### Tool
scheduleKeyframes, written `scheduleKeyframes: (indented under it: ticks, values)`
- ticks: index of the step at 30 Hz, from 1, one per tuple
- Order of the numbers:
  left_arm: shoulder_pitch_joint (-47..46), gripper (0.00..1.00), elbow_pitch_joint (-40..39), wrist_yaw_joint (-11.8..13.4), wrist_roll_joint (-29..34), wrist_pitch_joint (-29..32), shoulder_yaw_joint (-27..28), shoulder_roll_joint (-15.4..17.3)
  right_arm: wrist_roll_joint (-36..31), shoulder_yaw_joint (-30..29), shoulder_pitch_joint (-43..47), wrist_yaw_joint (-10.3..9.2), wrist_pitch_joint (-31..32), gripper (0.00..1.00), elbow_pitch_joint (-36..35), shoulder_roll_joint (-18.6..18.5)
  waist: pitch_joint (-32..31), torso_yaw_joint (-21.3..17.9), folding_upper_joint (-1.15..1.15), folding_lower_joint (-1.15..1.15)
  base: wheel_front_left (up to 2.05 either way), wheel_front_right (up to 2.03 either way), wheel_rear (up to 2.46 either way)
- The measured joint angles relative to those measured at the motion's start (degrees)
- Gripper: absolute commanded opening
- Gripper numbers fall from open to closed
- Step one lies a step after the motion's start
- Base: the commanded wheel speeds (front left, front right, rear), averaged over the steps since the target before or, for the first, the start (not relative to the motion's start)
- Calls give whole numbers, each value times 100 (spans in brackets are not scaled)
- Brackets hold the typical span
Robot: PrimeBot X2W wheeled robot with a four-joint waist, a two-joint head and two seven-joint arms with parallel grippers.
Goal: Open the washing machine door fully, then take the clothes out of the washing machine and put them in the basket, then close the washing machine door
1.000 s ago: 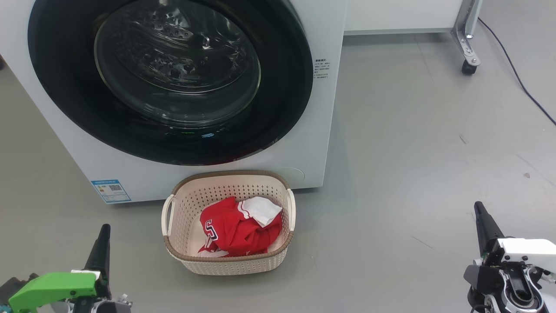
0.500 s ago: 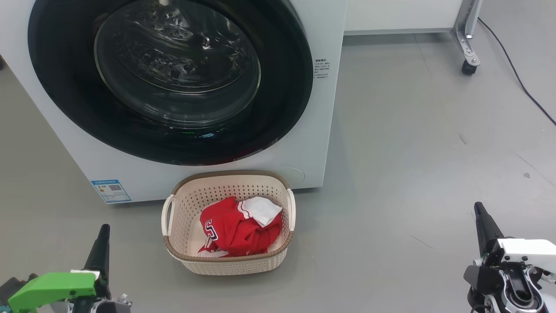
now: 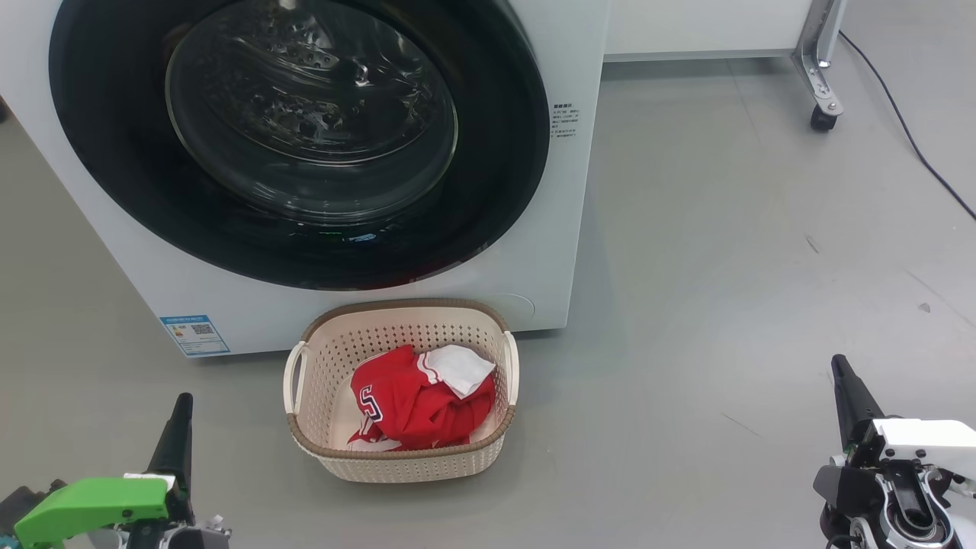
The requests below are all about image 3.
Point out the cream perforated laundry basket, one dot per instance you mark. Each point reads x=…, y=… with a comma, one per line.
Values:
x=396, y=335

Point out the red and white sports clothing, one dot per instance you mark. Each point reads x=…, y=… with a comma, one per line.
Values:
x=412, y=404

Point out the black glass washing machine door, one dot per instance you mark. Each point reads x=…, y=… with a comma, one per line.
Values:
x=305, y=114

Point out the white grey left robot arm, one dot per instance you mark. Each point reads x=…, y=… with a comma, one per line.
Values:
x=191, y=537

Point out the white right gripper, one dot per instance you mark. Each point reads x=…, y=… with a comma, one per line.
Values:
x=926, y=442

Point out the white partition panel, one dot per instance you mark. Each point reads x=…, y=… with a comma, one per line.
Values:
x=701, y=27

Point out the metal partition leg with caster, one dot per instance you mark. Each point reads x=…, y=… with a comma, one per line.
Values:
x=820, y=76

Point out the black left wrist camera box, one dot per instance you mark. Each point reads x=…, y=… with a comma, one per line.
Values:
x=27, y=499

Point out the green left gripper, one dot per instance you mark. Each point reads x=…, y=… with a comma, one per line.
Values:
x=91, y=503

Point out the white front-load washing machine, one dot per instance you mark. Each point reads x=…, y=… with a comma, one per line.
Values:
x=549, y=229

